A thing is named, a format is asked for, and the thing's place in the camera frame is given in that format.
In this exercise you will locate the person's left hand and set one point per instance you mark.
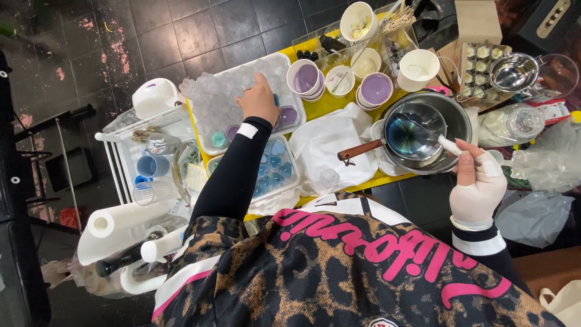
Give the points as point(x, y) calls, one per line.
point(258, 103)

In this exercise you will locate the person's right hand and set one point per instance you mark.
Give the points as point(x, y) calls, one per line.
point(476, 190)

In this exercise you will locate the metal stirring spoon white grip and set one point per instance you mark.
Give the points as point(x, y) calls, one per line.
point(447, 144)

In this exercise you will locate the purple flower candle mould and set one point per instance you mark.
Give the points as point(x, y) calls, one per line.
point(232, 133)
point(288, 115)

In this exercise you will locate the group of clear flower moulds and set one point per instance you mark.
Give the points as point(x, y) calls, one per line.
point(222, 97)

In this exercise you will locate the large white tray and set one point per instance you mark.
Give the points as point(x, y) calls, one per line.
point(297, 97)

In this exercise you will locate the teal flower candle mould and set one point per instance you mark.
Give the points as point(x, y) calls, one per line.
point(218, 139)

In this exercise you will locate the paper cups with purple wax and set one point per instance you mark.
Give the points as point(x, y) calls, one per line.
point(376, 90)
point(306, 78)

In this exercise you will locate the grey plastic bag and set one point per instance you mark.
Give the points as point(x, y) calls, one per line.
point(533, 218)

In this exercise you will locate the group of blue heart candles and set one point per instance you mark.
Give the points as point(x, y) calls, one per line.
point(274, 170)

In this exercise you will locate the row of black dropper bottles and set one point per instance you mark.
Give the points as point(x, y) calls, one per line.
point(307, 55)

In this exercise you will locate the glass jar with lid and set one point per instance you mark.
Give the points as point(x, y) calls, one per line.
point(513, 125)

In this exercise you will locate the white paper sheet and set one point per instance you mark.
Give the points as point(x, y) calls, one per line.
point(327, 141)

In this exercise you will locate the clear plastic bag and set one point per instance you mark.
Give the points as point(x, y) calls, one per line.
point(549, 154)

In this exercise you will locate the small white tray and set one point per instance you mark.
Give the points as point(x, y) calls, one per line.
point(293, 177)

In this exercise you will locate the clear acrylic organiser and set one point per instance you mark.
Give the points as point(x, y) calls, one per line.
point(317, 43)

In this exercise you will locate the white paper cup with stick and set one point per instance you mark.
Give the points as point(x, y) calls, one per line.
point(340, 82)

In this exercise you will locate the steel inner melting bowl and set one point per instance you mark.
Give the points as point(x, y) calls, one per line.
point(413, 131)

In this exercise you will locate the white sticker sheet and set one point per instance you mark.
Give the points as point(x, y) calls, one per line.
point(197, 177)

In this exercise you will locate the clear glass plate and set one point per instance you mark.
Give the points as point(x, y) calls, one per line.
point(184, 168)

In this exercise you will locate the single clear flower mould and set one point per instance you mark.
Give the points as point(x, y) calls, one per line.
point(329, 178)

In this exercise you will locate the white domed appliance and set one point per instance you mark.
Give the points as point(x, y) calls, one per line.
point(154, 97)

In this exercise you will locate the white hot plate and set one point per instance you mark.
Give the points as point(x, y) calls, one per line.
point(379, 154)

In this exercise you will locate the white paper cup cream wax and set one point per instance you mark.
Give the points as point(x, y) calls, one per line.
point(366, 66)

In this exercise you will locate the cardboard box of tealight cups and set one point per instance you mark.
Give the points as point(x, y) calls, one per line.
point(476, 68)

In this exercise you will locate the blue plastic cup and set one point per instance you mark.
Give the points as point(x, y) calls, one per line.
point(152, 166)

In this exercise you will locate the white cup with dried flowers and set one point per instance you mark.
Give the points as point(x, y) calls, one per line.
point(358, 20)

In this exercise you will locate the large white paper cup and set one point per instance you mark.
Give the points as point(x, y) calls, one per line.
point(417, 69)

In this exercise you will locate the clear measuring cup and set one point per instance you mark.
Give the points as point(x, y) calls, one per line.
point(154, 191)

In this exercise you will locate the clear glass bowl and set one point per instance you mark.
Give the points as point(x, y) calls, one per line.
point(560, 75)

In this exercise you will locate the cream tote bag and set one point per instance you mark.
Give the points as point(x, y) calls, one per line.
point(565, 304)

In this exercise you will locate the white trolley cart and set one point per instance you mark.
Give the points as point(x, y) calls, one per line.
point(115, 150)

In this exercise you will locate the person's leopard print shirt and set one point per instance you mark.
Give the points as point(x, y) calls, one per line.
point(340, 272)

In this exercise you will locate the bundle of wooden sticks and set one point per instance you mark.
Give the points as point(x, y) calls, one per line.
point(399, 20)

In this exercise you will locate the plain cardboard box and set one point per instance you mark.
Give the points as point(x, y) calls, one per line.
point(479, 20)

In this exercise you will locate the black appliance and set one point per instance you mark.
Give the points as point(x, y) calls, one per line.
point(433, 22)

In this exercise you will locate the white tube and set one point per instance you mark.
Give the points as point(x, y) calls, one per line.
point(159, 249)

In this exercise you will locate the white paper towel roll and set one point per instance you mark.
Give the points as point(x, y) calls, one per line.
point(122, 222)

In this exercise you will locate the black speaker box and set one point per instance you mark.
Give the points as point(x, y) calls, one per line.
point(551, 22)

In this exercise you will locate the black metal stand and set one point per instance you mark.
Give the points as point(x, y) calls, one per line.
point(59, 150)

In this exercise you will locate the black bottle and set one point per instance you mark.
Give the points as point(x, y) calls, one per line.
point(122, 259)

